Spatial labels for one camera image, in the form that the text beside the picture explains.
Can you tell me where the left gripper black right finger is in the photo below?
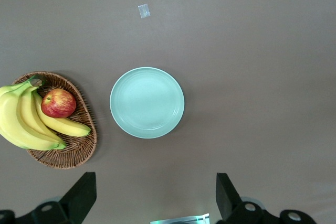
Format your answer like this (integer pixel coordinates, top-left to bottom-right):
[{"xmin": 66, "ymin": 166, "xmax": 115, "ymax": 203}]
[{"xmin": 215, "ymin": 173, "xmax": 320, "ymax": 224}]

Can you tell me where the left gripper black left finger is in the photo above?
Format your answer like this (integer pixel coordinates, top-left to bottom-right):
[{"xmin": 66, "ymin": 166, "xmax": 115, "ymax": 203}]
[{"xmin": 0, "ymin": 172, "xmax": 97, "ymax": 224}]

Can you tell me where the pale green round plate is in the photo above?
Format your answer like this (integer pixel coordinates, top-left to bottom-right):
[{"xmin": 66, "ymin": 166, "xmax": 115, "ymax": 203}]
[{"xmin": 109, "ymin": 67, "xmax": 185, "ymax": 139}]

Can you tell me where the brown wicker basket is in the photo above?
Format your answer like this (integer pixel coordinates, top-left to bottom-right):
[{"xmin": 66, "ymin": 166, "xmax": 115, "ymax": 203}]
[{"xmin": 12, "ymin": 71, "xmax": 98, "ymax": 170}]

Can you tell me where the red yellow apple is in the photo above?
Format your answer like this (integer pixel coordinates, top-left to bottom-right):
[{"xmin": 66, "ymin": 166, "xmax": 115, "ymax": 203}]
[{"xmin": 40, "ymin": 88, "xmax": 77, "ymax": 119}]

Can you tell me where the yellow banana bunch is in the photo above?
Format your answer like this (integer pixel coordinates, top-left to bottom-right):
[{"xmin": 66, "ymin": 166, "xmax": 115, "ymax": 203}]
[{"xmin": 0, "ymin": 76, "xmax": 92, "ymax": 151}]

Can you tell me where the small clear tape piece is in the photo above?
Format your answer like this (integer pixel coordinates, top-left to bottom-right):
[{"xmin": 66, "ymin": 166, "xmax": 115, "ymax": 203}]
[{"xmin": 138, "ymin": 4, "xmax": 151, "ymax": 19}]

